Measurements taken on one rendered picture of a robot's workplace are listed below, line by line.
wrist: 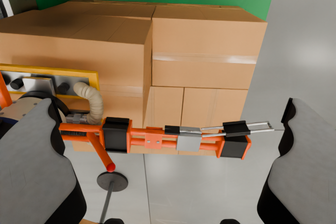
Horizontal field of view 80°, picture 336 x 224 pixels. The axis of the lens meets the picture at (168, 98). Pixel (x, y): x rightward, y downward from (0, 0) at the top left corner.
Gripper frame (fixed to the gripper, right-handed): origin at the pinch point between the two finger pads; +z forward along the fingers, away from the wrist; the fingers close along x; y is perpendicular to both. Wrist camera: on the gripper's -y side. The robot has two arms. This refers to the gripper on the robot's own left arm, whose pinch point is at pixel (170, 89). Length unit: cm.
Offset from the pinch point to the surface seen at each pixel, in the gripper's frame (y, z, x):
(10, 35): 12, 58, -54
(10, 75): 21, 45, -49
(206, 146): 39, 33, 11
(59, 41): 14, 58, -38
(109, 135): 33.8, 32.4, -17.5
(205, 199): 265, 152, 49
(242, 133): 32.4, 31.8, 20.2
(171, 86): 54, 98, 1
